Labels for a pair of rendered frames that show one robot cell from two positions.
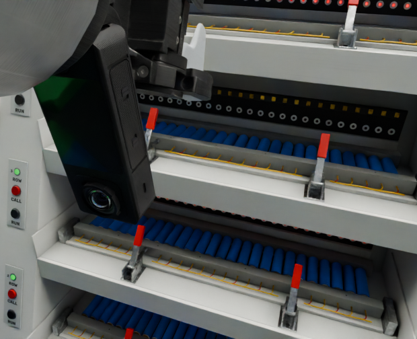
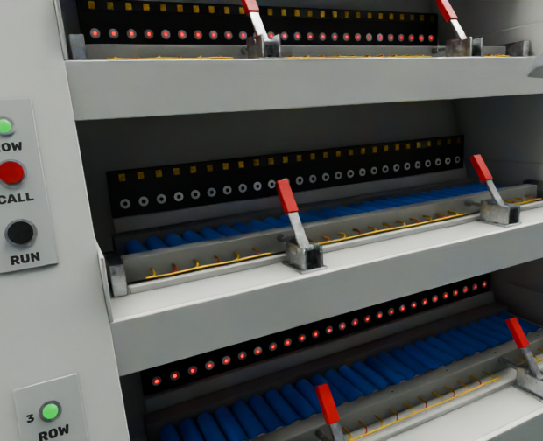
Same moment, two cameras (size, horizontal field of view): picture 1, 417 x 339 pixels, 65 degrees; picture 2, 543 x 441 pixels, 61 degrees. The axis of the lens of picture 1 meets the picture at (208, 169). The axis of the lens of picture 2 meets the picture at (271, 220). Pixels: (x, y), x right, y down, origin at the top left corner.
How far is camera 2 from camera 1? 0.45 m
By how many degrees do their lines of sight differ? 41
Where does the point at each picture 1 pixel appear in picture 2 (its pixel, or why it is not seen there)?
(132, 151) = not seen: outside the picture
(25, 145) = (58, 336)
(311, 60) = (457, 73)
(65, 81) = not seen: outside the picture
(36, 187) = (116, 420)
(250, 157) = (402, 215)
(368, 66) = (500, 72)
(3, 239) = not seen: outside the picture
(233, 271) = (440, 382)
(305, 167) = (456, 206)
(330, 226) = (535, 248)
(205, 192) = (415, 269)
